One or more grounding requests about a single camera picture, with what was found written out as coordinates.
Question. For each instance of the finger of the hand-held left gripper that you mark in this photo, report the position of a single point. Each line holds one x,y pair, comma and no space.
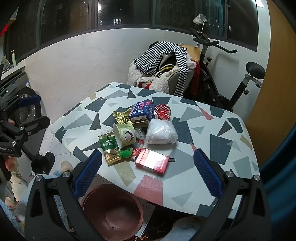
34,126
30,100

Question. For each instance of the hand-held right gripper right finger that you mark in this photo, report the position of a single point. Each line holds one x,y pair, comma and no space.
208,172

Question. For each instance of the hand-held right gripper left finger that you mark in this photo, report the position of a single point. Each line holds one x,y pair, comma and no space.
89,172

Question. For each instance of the gold snack packet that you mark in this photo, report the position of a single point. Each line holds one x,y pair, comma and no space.
112,157

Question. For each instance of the green snack packet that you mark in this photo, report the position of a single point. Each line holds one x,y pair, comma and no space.
107,143

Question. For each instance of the small green wrapper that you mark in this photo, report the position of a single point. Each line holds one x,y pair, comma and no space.
126,153

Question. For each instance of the brown plastic basin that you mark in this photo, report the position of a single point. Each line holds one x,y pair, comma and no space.
113,213

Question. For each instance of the white tissue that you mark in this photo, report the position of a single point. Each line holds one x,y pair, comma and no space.
107,129

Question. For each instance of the red lighter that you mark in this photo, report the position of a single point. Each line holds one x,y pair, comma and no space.
136,153

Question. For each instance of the green paper cup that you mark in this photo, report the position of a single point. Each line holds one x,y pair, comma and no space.
124,135

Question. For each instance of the red cigarette box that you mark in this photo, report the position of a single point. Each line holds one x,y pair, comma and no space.
151,162

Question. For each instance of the white plastic bag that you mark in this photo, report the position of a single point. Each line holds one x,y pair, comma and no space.
161,133

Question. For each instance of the clear plastic wrapper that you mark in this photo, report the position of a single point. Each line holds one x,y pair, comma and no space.
140,134

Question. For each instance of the gold foil wrapper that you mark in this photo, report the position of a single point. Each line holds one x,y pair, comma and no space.
121,117

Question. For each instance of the red drink can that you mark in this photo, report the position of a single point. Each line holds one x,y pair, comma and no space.
163,111

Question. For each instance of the blue cardboard box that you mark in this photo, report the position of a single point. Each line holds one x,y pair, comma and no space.
141,110

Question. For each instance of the washing machine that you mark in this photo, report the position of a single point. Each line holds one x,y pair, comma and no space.
23,78

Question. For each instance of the geometric patterned tablecloth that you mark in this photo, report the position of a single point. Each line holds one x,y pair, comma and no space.
208,139

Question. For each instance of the black knob clamp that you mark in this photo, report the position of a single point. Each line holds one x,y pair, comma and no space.
42,162

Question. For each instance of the cream plush toy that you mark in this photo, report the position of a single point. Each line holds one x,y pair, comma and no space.
13,180

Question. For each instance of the white pump bottle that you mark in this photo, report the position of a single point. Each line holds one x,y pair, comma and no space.
13,57

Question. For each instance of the white paper sheet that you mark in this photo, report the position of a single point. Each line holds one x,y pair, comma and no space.
149,213

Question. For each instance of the black wheeled cart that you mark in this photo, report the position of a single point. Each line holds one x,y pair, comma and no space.
240,89

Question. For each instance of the dark framed window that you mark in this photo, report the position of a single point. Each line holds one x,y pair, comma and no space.
69,18

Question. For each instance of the red garment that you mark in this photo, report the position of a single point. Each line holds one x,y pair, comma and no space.
196,78

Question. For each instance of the beige chair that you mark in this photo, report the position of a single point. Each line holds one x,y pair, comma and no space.
173,77

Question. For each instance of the wooden door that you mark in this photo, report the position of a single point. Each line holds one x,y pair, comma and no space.
272,92

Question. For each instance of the pile of clothes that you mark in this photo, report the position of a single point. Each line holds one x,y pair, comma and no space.
134,74

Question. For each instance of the dark jacket with yellow stripes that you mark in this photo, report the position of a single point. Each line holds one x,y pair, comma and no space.
166,62

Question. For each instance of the white crumpled cloth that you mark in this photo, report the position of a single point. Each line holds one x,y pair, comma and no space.
198,19

